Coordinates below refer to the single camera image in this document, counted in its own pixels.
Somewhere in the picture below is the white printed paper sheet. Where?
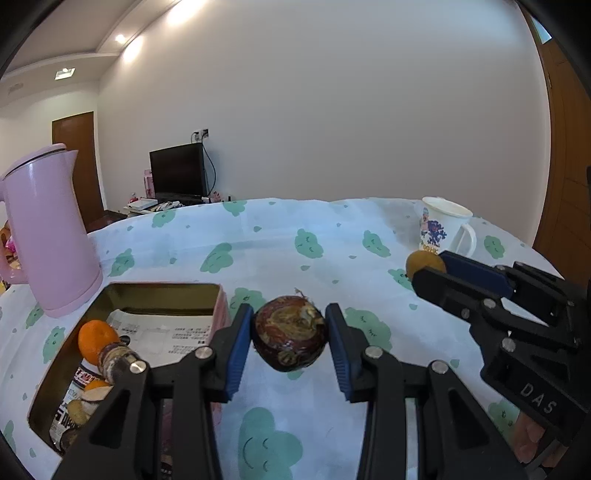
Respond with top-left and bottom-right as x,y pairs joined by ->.
106,308 -> 215,365

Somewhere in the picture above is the white television stand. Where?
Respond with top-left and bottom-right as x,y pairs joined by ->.
122,194 -> 232,217

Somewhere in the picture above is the black television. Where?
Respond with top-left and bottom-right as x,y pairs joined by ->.
149,142 -> 207,200

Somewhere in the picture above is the black power cable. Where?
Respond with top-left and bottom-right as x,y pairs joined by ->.
203,138 -> 218,197

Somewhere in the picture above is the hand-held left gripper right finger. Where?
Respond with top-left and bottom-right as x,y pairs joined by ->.
324,303 -> 520,480

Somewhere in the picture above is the white mug with blue print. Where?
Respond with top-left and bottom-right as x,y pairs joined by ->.
419,196 -> 477,259

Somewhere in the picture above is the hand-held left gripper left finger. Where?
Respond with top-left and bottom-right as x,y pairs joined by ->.
51,303 -> 254,480

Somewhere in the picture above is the pink tin box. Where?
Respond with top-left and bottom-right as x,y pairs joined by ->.
28,282 -> 232,462

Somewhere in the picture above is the light brown wooden door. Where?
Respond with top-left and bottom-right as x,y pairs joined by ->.
531,14 -> 591,278

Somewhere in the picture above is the dark brown wooden door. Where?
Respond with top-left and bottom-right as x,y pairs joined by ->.
51,111 -> 105,234

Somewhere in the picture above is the printed leaflet with dark lettering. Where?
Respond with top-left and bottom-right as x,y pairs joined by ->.
48,364 -> 112,453

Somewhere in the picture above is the person's right hand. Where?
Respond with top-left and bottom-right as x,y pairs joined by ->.
512,411 -> 555,467

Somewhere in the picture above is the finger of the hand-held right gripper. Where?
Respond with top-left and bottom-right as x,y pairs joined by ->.
436,250 -> 515,298
411,267 -> 515,354

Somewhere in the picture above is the pink electric kettle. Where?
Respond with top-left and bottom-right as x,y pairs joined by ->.
0,143 -> 103,318

